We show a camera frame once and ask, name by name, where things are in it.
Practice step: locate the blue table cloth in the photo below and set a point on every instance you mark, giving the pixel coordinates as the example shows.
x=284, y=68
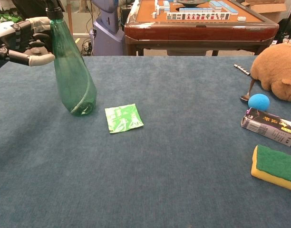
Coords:
x=145, y=147

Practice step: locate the metal spoon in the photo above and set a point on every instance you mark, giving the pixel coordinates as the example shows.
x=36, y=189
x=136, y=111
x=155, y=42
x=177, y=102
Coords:
x=247, y=92

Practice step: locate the black purple carton box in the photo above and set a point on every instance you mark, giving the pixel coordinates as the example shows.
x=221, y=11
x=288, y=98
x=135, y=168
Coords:
x=269, y=126

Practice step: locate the row of mahjong tiles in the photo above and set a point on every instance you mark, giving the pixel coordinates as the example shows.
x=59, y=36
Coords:
x=198, y=16

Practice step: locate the green yellow sponge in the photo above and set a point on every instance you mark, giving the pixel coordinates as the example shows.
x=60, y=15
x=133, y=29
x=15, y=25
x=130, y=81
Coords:
x=276, y=166

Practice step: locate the green plastic bottle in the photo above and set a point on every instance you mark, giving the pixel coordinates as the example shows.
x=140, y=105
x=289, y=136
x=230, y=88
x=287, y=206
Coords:
x=71, y=71

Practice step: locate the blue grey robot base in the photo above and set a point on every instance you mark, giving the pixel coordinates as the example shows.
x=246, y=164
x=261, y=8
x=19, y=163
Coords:
x=107, y=31

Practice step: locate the brown capybara plush toy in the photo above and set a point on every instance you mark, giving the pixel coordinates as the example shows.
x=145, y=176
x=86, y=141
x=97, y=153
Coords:
x=276, y=71

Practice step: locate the blue ball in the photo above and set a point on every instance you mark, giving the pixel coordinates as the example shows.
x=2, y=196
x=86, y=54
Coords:
x=259, y=102

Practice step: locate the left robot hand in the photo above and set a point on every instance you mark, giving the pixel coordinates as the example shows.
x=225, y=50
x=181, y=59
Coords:
x=22, y=42

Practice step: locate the green sachet packet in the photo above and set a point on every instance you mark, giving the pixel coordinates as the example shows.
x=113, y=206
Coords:
x=123, y=118

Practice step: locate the white mahjong tile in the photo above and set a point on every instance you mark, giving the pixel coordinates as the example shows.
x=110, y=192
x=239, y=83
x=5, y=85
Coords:
x=241, y=18

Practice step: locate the cardboard box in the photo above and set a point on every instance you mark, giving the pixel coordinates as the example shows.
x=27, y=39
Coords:
x=266, y=8

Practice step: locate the brown mahjong table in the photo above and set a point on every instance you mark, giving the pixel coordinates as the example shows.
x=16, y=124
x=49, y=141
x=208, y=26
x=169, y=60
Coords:
x=200, y=31

